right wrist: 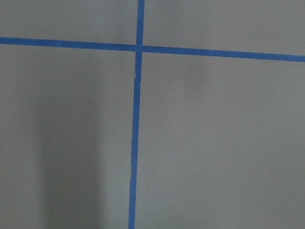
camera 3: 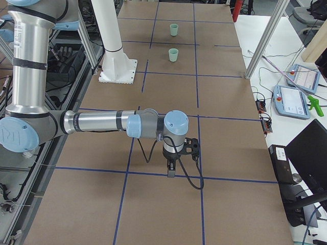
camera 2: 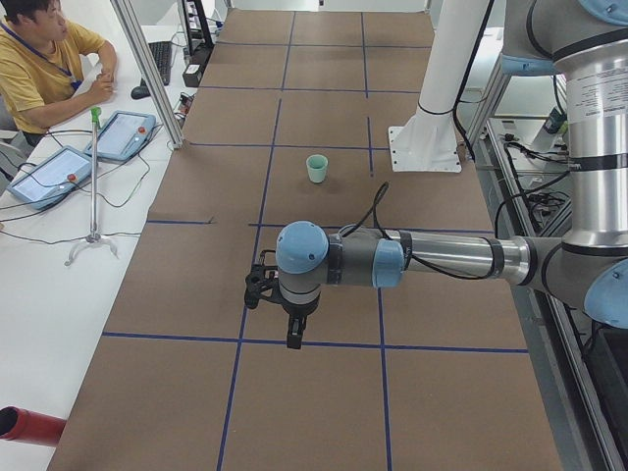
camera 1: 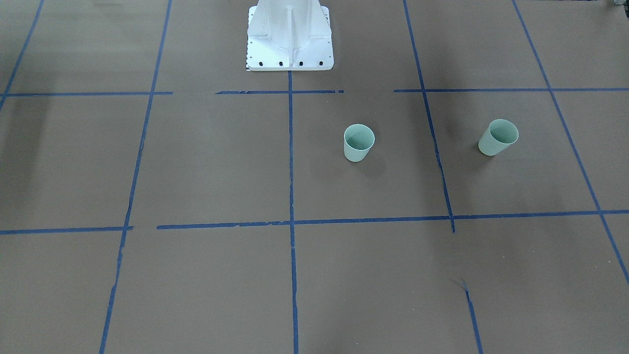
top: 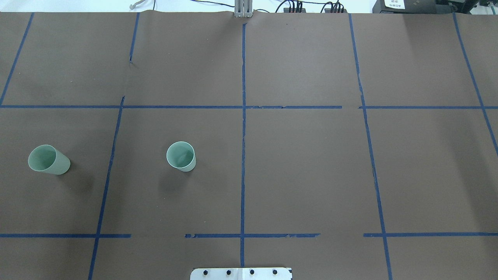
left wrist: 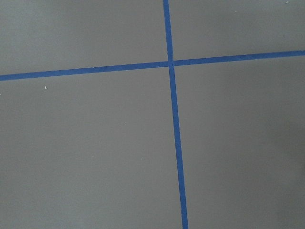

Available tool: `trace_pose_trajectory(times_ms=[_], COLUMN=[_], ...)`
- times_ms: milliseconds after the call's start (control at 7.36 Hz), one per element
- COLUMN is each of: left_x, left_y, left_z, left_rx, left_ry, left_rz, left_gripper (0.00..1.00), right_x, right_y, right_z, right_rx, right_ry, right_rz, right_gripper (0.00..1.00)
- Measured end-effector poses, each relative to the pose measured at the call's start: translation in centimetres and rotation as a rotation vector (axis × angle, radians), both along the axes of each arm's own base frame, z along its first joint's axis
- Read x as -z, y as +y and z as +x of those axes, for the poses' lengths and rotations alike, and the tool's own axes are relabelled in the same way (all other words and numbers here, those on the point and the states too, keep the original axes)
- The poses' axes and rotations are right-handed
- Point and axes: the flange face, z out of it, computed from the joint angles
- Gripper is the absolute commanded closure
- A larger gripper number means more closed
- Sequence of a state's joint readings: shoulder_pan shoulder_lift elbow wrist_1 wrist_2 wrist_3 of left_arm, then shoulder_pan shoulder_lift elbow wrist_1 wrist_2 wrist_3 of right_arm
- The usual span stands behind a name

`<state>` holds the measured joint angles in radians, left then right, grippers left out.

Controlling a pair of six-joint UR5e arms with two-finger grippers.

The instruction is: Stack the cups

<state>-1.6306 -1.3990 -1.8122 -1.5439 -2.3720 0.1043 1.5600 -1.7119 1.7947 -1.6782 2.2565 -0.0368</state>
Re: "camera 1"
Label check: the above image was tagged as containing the light green cup centre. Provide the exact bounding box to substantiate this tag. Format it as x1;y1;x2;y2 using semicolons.
343;124;375;163

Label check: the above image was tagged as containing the light green cup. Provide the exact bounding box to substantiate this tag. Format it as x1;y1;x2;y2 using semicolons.
478;119;519;156
343;124;375;163

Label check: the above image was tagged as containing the short blue tape strip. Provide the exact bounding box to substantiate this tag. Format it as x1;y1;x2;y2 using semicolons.
462;280;485;354

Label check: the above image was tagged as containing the blue tape far line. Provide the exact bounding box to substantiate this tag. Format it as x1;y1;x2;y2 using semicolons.
0;0;45;110

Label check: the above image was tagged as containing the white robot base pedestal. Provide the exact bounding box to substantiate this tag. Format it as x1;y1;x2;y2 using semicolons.
246;0;334;71

